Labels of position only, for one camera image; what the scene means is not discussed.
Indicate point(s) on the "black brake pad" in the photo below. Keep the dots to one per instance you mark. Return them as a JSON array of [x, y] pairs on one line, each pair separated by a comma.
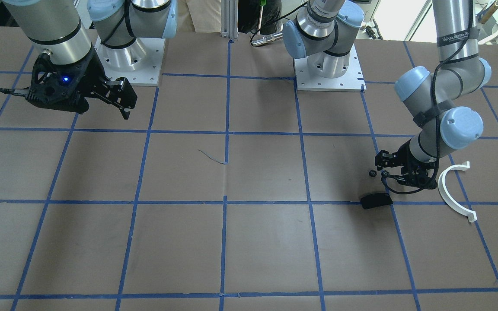
[[374, 200]]

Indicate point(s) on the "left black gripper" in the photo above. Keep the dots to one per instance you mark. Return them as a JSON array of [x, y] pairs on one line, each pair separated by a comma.
[[403, 156]]

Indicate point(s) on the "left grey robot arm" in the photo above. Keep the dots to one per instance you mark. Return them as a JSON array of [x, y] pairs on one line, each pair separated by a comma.
[[323, 35]]

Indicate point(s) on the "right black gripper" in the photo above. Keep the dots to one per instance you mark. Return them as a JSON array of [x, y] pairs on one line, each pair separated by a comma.
[[94, 74]]

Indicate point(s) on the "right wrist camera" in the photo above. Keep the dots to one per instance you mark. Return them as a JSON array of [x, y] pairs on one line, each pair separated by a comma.
[[53, 86]]

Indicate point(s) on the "aluminium frame post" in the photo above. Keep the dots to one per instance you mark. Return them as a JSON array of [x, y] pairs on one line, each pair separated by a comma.
[[229, 19]]

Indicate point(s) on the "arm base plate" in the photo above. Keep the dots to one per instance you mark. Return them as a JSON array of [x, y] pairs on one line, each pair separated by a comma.
[[140, 63], [323, 72]]

